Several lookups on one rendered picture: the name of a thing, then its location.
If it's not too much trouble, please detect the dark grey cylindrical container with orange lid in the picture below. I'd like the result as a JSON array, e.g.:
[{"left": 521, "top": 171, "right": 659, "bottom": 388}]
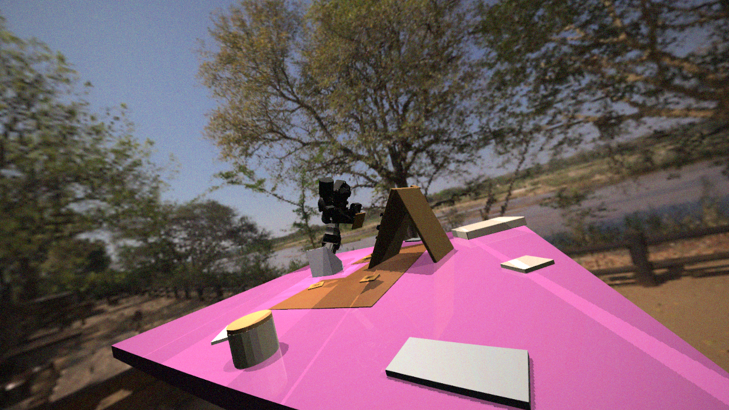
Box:
[{"left": 226, "top": 309, "right": 280, "bottom": 369}]

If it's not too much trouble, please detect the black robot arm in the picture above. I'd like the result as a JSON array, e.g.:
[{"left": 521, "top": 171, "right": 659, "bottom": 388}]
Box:
[{"left": 318, "top": 177, "right": 351, "bottom": 254}]

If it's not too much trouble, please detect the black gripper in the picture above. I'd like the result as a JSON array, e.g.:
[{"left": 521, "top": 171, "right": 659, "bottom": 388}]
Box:
[{"left": 321, "top": 199, "right": 362, "bottom": 224}]

